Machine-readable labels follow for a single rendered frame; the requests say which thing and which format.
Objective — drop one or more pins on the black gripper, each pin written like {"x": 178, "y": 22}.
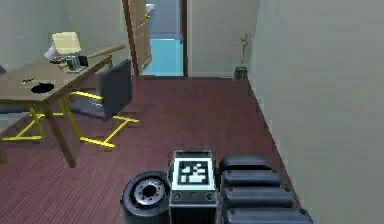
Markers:
{"x": 146, "y": 195}

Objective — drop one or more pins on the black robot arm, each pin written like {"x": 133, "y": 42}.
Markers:
{"x": 233, "y": 193}

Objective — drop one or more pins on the brown wooden table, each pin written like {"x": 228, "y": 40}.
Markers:
{"x": 50, "y": 83}

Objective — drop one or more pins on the black round plate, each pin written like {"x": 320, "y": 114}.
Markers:
{"x": 42, "y": 88}

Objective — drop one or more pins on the brown wooden room door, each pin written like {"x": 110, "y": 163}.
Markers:
{"x": 141, "y": 36}

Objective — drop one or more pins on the potted green house plant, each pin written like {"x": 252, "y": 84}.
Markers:
{"x": 242, "y": 63}

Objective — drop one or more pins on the yellow black pencil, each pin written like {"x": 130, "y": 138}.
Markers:
{"x": 28, "y": 80}

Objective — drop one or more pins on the cream shade table lamp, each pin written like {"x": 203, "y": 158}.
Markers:
{"x": 68, "y": 46}

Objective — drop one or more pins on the white crumpled cloth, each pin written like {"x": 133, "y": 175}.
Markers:
{"x": 51, "y": 53}

